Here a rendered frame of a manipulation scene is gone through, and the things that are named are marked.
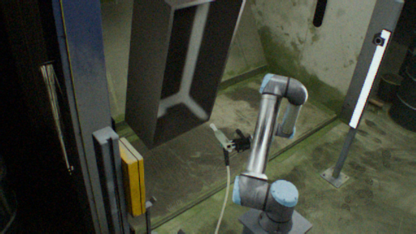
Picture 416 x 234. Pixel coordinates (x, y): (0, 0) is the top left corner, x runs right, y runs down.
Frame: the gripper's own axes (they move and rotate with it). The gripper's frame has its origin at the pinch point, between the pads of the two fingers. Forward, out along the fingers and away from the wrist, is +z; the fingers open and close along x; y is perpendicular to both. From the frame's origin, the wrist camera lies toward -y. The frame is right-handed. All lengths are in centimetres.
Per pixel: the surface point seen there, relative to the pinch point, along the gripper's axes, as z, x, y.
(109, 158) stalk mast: 65, -133, -60
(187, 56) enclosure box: 7, 50, -58
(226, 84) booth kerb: -52, 163, -2
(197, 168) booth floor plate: 13, 54, 39
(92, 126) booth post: 74, -75, -54
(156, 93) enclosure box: 40, -5, -47
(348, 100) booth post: -162, 89, 22
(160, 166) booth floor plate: 44, 61, 32
